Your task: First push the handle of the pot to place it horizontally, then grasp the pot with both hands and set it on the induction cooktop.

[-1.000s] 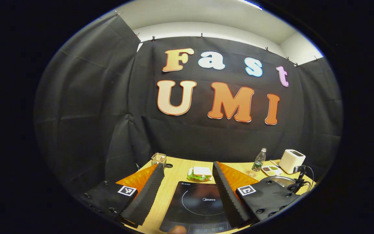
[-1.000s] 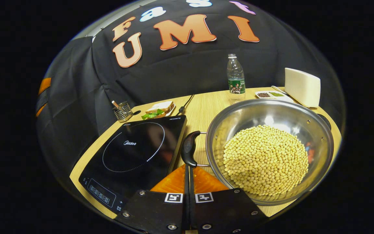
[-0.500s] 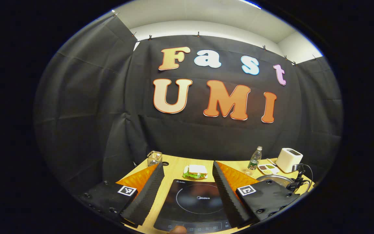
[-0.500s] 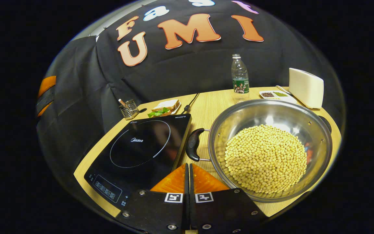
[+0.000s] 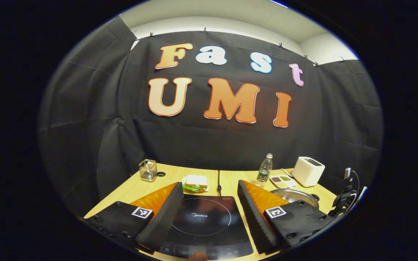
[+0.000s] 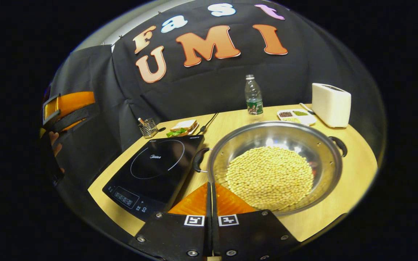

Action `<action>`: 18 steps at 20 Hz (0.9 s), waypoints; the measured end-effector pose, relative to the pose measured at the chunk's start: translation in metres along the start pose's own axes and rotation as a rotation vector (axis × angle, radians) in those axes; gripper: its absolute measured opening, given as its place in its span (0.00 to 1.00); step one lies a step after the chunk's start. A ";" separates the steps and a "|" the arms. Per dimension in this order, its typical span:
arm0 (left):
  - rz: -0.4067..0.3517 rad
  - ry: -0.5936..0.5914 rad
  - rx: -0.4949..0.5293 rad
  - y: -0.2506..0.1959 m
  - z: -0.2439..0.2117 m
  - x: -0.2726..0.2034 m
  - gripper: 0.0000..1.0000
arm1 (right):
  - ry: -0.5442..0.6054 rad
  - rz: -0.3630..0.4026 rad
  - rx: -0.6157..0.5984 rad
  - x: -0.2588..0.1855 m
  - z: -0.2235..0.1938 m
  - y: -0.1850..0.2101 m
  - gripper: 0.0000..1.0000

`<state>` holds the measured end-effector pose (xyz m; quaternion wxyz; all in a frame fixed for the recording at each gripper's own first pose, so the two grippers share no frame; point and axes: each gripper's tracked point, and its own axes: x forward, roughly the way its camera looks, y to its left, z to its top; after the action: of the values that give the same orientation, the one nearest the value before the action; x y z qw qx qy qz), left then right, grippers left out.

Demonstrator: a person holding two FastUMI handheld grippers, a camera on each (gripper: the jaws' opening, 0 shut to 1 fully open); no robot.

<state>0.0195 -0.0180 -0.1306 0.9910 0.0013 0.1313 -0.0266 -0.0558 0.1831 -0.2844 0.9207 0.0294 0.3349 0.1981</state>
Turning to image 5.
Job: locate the small pale capped stick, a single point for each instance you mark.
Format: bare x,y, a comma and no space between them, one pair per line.
148,165

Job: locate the white divided dish of beans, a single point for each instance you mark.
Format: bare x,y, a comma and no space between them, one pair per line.
282,181

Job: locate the white toaster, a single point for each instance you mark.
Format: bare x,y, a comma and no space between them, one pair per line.
307,172

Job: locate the metal spoon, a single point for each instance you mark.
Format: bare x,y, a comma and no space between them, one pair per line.
287,173

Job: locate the stainless steel pot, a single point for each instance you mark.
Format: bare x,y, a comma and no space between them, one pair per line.
296,195

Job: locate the black induction cooktop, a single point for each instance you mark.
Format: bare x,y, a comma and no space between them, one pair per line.
205,221

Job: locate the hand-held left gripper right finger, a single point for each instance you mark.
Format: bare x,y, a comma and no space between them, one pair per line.
254,221

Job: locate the black backdrop cloth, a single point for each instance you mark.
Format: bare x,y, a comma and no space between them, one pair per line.
201,141

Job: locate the clear plastic water bottle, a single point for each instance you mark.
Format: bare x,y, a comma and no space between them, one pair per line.
264,172

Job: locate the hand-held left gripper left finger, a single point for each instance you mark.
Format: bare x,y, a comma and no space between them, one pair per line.
165,217

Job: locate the sandwich with lettuce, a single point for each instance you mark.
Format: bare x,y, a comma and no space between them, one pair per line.
195,183

